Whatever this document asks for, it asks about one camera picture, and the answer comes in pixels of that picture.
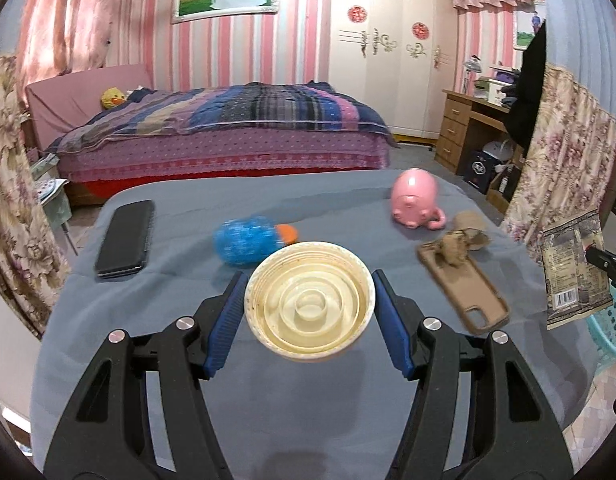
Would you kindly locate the clear plastic wrapper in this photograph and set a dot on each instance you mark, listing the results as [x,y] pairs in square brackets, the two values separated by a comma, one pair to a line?
[570,270]

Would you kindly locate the small wall photo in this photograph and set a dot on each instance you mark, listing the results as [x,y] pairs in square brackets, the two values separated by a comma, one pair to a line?
[528,30]

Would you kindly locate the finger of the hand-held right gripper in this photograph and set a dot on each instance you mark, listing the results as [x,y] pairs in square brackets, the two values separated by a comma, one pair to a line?
[605,258]

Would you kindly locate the blue and floral curtain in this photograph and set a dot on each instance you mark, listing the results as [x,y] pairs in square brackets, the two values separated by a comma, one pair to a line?
[568,150]

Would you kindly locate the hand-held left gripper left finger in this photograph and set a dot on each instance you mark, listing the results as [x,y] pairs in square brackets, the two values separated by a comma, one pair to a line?
[226,320]

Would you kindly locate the brown phone case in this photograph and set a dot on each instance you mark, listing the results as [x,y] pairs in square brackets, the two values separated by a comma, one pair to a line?
[470,297]

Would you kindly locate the white printer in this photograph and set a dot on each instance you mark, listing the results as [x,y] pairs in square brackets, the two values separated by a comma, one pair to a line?
[490,90]

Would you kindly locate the dark blue bag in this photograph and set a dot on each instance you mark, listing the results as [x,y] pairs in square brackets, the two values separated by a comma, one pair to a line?
[480,170]

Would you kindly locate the white appliance under desk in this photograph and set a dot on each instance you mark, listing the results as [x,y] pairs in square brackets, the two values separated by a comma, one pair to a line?
[498,152]

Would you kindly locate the grey-blue tablecloth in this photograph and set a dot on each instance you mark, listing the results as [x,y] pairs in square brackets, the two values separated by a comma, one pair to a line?
[308,410]

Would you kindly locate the wooden desk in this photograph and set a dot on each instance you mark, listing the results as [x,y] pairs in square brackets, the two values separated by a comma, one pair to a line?
[453,130]

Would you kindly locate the beige paper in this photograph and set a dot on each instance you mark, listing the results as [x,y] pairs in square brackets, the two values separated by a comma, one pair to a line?
[453,249]

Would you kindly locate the desk lamp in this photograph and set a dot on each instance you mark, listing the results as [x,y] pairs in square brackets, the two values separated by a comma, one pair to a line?
[472,66]

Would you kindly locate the plaid patchwork blanket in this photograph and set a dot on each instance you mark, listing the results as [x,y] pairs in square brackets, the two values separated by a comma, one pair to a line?
[248,110]

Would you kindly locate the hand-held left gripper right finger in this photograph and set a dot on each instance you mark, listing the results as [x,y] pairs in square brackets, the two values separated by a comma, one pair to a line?
[390,320]

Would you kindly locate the pale plastic stool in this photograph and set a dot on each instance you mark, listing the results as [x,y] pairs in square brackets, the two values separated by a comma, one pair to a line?
[55,200]

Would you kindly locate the pink patterned curtain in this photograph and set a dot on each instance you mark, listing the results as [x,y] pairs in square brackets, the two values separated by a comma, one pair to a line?
[62,20]

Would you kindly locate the small orange peel piece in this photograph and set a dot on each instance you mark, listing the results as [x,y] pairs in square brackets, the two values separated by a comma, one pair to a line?
[288,234]

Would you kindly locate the beige floral curtain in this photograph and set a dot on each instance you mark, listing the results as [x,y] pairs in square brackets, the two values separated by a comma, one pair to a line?
[12,185]

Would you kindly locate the pink bed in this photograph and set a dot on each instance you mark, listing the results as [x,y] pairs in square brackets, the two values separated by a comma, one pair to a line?
[212,160]

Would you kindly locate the teal plastic basket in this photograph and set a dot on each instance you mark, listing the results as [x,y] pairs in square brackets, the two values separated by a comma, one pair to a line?
[613,332]

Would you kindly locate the pink pig mug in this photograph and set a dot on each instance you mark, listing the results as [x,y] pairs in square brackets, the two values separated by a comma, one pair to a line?
[415,197]

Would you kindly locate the yellow duck plush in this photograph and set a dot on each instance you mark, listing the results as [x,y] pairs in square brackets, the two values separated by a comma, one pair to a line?
[112,98]

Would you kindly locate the blue plastic bag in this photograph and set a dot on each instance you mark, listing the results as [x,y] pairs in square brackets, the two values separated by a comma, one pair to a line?
[245,240]

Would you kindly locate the white wardrobe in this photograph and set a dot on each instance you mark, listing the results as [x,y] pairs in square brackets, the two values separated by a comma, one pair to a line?
[393,85]

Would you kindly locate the cream plastic lid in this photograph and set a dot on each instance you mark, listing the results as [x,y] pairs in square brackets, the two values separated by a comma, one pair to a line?
[308,305]

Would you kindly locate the black smartphone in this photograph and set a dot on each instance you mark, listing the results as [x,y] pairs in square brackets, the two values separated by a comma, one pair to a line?
[123,240]

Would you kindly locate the black hanging coat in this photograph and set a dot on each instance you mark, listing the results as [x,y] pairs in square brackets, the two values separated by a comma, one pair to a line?
[528,100]

